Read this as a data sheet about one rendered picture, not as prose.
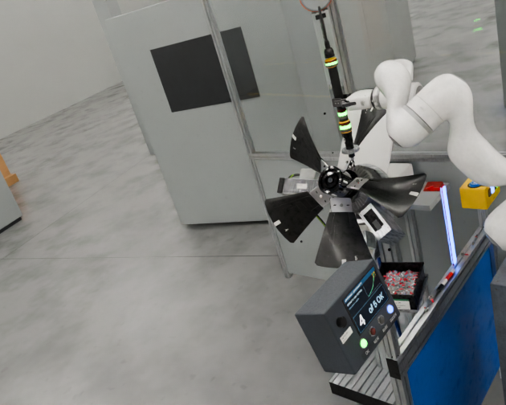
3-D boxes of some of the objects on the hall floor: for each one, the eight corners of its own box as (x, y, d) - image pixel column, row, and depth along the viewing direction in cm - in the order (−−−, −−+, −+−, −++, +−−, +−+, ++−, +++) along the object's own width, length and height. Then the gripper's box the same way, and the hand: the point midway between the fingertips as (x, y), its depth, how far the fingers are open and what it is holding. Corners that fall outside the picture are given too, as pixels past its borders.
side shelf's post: (428, 323, 301) (404, 194, 269) (434, 325, 299) (411, 195, 267) (425, 327, 299) (401, 198, 267) (431, 329, 296) (408, 198, 264)
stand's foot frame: (387, 321, 313) (385, 309, 310) (464, 339, 282) (463, 327, 279) (332, 393, 274) (328, 382, 271) (414, 424, 243) (412, 411, 240)
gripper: (388, 79, 190) (344, 83, 203) (365, 95, 180) (321, 99, 192) (391, 100, 193) (348, 102, 206) (369, 116, 183) (326, 118, 195)
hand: (340, 100), depth 198 cm, fingers closed on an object, 4 cm apart
